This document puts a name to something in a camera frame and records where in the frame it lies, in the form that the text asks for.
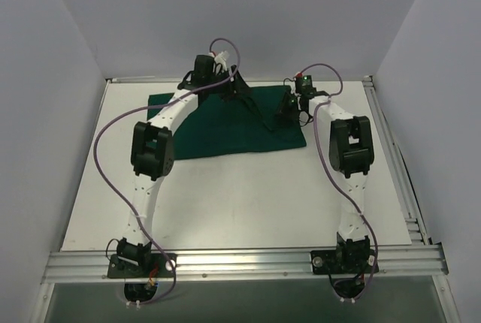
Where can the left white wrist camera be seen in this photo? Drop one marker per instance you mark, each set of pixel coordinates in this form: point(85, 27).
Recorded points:
point(220, 61)

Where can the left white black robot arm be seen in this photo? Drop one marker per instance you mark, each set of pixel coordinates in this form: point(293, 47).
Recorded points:
point(152, 153)

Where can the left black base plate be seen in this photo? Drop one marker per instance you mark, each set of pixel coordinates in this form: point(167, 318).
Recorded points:
point(155, 266)

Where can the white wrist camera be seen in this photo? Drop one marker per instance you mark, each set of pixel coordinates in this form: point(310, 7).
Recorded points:
point(300, 75)
point(220, 61)

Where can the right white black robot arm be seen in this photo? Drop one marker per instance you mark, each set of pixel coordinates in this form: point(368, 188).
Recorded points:
point(345, 146)

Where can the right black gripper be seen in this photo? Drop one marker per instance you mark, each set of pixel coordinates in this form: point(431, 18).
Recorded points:
point(289, 104)

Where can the front aluminium rail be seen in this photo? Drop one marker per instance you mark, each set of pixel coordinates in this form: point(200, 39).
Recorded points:
point(244, 265)

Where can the green surgical cloth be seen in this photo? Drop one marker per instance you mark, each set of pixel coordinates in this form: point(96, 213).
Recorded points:
point(220, 127)

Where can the aluminium rail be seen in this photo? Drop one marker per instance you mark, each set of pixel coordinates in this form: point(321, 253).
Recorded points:
point(154, 79)
point(398, 170)
point(244, 265)

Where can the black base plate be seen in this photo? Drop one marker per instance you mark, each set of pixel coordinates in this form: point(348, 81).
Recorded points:
point(341, 261)
point(155, 266)

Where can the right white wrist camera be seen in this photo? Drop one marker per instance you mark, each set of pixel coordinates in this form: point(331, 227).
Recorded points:
point(300, 75)

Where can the back aluminium rail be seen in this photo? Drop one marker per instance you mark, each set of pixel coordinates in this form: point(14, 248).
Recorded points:
point(154, 79)

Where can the right aluminium rail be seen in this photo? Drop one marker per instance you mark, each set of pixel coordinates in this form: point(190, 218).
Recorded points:
point(398, 170)

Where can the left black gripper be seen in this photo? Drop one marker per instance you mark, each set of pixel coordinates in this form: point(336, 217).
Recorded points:
point(240, 85)

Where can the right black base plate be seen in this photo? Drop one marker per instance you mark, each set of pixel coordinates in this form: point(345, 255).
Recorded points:
point(341, 261)

